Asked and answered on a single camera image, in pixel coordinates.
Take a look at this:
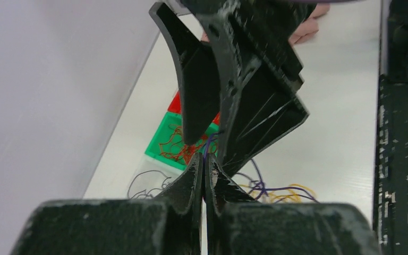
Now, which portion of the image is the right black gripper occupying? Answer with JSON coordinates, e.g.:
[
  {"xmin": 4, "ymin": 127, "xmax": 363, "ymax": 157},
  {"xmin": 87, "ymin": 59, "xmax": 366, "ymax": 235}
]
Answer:
[{"xmin": 149, "ymin": 1, "xmax": 317, "ymax": 176}]

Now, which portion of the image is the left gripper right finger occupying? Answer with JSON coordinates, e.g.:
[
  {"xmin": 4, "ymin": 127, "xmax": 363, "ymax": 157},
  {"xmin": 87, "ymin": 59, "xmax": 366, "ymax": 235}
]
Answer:
[{"xmin": 205, "ymin": 154, "xmax": 380, "ymax": 254}]

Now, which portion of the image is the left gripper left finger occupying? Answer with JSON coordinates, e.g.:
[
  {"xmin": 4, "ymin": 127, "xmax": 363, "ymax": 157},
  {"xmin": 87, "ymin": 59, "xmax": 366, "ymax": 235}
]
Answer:
[{"xmin": 12, "ymin": 152, "xmax": 203, "ymax": 254}]

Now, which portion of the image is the cable pile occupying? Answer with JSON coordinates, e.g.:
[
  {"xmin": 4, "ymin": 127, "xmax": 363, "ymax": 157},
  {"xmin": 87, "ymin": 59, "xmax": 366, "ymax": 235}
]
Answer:
[{"xmin": 232, "ymin": 158, "xmax": 319, "ymax": 205}]

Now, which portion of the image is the clear plastic bin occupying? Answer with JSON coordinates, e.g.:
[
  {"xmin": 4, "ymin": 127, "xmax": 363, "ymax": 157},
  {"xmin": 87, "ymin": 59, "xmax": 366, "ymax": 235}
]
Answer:
[{"xmin": 126, "ymin": 155, "xmax": 182, "ymax": 199}]

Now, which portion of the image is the red plastic bin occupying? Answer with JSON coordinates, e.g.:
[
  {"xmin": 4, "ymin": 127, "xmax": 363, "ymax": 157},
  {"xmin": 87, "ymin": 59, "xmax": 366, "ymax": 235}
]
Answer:
[{"xmin": 167, "ymin": 91, "xmax": 220, "ymax": 125}]

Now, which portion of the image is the green plastic bin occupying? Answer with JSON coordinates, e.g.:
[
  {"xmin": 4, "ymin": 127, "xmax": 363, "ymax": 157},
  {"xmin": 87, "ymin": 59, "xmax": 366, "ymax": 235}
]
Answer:
[{"xmin": 145, "ymin": 112, "xmax": 219, "ymax": 171}]

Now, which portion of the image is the pink cloth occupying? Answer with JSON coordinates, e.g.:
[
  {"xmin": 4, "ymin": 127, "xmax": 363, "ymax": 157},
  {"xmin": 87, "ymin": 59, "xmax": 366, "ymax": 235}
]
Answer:
[{"xmin": 200, "ymin": 3, "xmax": 332, "ymax": 46}]

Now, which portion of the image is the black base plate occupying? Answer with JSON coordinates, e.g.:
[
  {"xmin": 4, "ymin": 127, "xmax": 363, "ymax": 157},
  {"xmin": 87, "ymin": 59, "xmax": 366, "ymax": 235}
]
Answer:
[{"xmin": 372, "ymin": 1, "xmax": 408, "ymax": 254}]

